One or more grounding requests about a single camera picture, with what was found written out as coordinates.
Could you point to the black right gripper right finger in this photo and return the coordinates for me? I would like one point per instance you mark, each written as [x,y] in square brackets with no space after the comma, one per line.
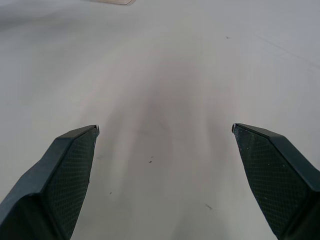
[282,190]

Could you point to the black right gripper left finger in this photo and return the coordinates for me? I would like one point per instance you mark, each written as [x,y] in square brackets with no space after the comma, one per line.
[37,195]

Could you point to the light wooden letter tray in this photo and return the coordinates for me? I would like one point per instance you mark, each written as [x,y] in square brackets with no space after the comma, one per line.
[110,1]

